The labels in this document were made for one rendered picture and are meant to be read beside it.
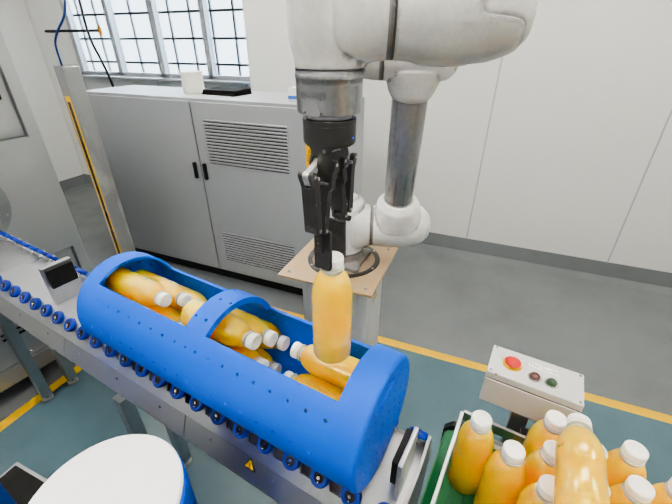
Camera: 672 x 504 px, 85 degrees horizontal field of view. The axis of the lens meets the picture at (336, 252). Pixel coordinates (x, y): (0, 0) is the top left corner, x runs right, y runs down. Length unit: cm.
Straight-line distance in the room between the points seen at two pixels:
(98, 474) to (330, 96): 82
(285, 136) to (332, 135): 196
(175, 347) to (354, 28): 74
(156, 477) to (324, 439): 35
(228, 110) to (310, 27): 220
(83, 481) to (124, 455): 7
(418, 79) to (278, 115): 152
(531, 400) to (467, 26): 80
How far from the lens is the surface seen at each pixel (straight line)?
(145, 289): 112
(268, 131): 252
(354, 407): 71
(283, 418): 78
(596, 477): 78
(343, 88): 50
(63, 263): 166
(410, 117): 111
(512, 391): 101
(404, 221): 132
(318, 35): 49
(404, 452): 86
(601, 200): 365
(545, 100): 339
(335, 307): 64
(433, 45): 50
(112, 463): 97
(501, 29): 51
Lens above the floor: 177
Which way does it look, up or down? 30 degrees down
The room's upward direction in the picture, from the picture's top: straight up
